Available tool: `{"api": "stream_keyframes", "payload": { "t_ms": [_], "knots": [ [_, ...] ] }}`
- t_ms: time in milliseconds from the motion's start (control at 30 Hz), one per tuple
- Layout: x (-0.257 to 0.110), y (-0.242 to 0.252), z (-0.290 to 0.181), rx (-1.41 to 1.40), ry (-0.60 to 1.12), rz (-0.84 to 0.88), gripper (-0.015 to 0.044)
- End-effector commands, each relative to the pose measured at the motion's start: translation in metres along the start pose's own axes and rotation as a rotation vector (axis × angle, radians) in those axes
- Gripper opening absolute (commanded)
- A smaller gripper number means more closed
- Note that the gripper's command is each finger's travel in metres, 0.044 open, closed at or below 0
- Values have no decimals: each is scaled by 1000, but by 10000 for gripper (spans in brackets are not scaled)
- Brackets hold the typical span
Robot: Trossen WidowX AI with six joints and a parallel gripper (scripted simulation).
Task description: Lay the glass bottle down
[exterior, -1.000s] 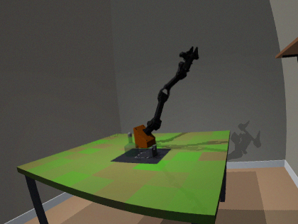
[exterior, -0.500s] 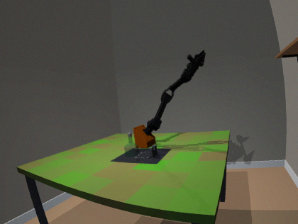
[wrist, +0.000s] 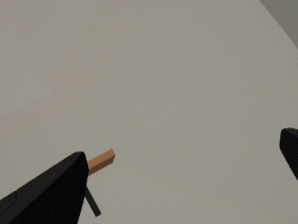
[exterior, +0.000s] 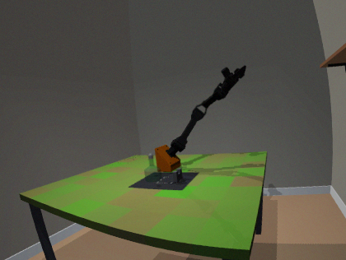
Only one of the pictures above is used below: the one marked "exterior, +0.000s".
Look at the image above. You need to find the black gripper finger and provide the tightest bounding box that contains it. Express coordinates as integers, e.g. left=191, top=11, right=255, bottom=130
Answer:
left=229, top=69, right=241, bottom=83
left=241, top=65, right=246, bottom=76

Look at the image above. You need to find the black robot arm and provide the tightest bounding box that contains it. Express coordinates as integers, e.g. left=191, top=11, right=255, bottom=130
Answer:
left=166, top=67, right=233, bottom=157

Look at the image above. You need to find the dark grey mat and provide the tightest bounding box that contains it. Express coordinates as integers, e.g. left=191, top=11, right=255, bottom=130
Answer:
left=128, top=172, right=199, bottom=190

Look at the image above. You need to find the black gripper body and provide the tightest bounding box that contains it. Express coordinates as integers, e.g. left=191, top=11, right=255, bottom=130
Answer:
left=225, top=74, right=243, bottom=88

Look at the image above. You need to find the green glass bottle with grey cap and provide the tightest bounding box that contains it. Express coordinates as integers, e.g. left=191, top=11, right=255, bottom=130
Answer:
left=144, top=154, right=161, bottom=182

